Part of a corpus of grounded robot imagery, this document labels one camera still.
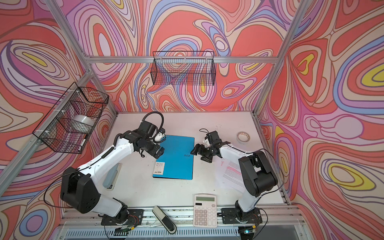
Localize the black wire basket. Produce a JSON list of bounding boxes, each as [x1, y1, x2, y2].
[[151, 51, 216, 86], [33, 83, 109, 154]]

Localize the black wire basket left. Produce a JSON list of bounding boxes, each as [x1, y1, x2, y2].
[[33, 83, 109, 154]]

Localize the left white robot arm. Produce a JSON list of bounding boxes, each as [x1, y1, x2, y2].
[[60, 113, 166, 225]]

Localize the black wire basket back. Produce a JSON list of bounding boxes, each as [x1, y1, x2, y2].
[[151, 51, 216, 86]]

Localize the white desk calculator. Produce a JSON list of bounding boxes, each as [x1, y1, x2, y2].
[[193, 194, 218, 229]]

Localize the white tape roll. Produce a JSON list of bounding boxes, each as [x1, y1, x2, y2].
[[237, 131, 251, 145]]

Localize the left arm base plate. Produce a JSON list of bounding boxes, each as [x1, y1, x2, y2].
[[101, 209, 144, 227]]

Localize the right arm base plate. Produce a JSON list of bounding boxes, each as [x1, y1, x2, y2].
[[220, 208, 263, 226]]

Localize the marker pen in basket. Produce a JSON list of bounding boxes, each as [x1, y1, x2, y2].
[[78, 135, 87, 153]]

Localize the blue file folder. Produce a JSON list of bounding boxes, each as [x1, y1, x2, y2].
[[153, 135, 195, 180]]

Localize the grey black stapler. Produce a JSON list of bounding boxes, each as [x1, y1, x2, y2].
[[152, 206, 177, 235]]

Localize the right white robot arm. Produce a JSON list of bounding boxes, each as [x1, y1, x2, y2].
[[191, 142, 278, 214]]

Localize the printed paper files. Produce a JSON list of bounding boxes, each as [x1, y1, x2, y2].
[[213, 158, 246, 193]]

